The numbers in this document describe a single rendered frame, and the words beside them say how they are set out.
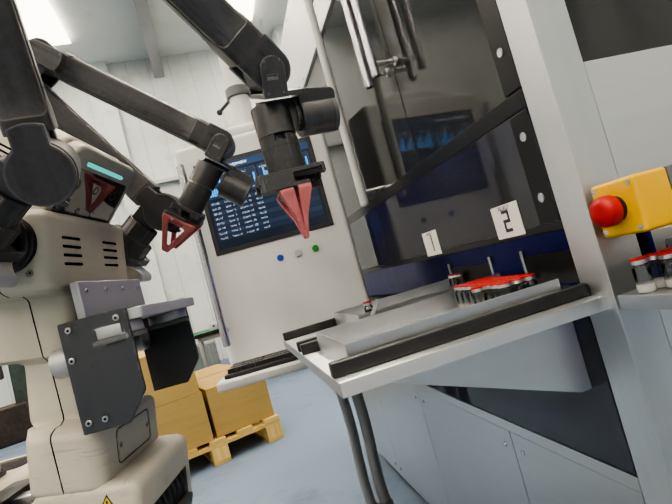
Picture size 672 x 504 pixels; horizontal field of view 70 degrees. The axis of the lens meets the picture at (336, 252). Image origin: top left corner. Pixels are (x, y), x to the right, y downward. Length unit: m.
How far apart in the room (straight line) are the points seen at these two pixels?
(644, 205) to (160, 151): 9.85
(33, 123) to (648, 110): 0.83
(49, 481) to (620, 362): 0.84
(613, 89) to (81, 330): 0.84
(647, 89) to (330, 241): 1.03
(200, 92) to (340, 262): 9.22
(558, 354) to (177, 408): 2.89
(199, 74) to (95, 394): 10.18
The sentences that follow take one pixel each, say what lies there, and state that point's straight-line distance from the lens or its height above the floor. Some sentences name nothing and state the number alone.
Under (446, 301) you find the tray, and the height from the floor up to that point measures 0.90.
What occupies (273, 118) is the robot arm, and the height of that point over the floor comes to 1.25.
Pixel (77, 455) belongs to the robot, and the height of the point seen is 0.86.
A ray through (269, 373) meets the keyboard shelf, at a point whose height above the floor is 0.79.
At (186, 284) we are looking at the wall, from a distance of 9.76.
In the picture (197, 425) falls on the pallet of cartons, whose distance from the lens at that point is 3.50.
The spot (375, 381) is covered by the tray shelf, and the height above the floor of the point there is 0.87.
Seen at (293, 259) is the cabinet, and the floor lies 1.09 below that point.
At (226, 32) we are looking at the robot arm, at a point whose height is 1.35.
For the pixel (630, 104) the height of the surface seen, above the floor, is 1.13.
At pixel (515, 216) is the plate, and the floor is 1.02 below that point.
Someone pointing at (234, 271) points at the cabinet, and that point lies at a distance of 1.62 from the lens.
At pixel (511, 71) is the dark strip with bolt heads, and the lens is 0.85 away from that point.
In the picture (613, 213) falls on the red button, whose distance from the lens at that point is 0.69.
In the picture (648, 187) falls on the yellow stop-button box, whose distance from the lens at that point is 0.70.
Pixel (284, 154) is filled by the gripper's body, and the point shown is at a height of 1.19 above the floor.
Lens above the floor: 1.01
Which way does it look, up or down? 3 degrees up
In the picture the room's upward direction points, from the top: 15 degrees counter-clockwise
